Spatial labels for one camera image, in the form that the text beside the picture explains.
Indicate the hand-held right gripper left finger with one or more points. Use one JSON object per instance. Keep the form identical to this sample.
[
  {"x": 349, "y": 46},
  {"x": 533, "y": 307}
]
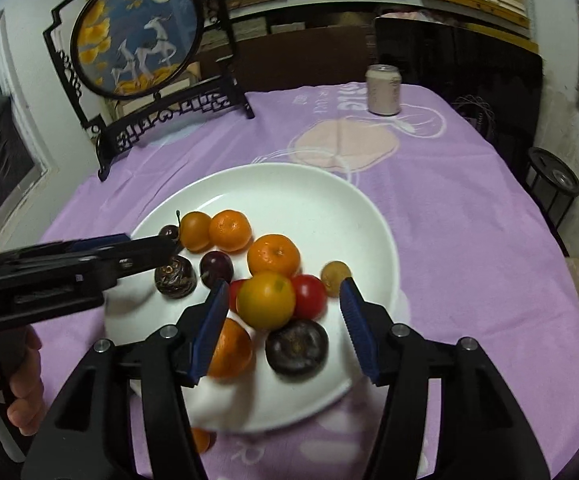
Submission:
[{"x": 209, "y": 332}]

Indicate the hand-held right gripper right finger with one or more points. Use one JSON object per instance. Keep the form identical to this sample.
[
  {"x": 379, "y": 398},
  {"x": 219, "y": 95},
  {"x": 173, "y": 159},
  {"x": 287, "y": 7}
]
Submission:
[{"x": 359, "y": 332}]

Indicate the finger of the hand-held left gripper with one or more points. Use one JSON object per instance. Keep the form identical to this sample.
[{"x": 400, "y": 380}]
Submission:
[
  {"x": 144, "y": 255},
  {"x": 100, "y": 243}
]

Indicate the dark red cherry with stem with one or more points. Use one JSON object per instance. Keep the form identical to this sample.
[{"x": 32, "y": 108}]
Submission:
[{"x": 168, "y": 232}]

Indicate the dark brown water chestnut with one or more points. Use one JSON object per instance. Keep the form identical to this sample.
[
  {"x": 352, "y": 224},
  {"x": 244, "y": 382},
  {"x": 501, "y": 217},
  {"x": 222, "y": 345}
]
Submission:
[
  {"x": 174, "y": 278},
  {"x": 297, "y": 346}
]

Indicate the red cherry tomato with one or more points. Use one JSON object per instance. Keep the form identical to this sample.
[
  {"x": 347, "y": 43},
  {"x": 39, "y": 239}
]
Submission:
[
  {"x": 310, "y": 296},
  {"x": 234, "y": 294}
]

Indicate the small tan longan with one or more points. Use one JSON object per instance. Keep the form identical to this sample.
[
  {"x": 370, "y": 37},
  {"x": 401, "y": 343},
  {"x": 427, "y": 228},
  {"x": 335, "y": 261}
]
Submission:
[{"x": 334, "y": 277}]

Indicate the smooth yellowish orange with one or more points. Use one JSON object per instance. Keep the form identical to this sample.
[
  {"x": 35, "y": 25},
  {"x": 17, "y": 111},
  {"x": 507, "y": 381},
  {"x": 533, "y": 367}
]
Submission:
[{"x": 265, "y": 300}]

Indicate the dark purple plum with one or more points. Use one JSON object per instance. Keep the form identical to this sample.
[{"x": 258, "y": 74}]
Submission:
[{"x": 216, "y": 267}]

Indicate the large rough-skinned tangerine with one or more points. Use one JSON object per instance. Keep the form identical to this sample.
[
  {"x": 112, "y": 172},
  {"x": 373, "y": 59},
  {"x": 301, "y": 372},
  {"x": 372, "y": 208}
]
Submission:
[{"x": 273, "y": 255}]

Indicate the white oval plate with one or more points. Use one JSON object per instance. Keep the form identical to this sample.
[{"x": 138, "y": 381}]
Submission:
[{"x": 294, "y": 200}]

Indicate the person's left hand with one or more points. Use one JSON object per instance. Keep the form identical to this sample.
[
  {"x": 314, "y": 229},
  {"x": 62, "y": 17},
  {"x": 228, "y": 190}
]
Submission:
[{"x": 25, "y": 390}]

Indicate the purple printed tablecloth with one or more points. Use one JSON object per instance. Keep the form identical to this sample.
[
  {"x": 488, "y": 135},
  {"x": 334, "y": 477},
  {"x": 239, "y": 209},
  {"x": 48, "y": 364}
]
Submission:
[{"x": 469, "y": 260}]

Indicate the round deer table screen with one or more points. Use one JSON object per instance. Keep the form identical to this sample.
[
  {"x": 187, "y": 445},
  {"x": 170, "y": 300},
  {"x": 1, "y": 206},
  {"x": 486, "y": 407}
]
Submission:
[{"x": 134, "y": 35}]

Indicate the pale drink can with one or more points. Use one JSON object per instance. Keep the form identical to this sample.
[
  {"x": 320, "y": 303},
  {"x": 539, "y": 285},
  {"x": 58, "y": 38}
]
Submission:
[{"x": 383, "y": 91}]

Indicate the black round stand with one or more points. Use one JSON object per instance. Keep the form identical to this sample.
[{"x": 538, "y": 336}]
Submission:
[{"x": 552, "y": 180}]

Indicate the brown wooden chair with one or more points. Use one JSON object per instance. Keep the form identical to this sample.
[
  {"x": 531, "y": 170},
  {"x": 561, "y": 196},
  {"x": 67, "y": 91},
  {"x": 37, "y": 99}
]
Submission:
[{"x": 294, "y": 60}]

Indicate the white storage shelf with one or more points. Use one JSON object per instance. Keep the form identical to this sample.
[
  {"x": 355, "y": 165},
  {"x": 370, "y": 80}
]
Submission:
[{"x": 319, "y": 3}]

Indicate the pink cloth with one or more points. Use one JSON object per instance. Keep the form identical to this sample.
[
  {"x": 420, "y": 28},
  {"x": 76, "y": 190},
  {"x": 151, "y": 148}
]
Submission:
[{"x": 404, "y": 15}]

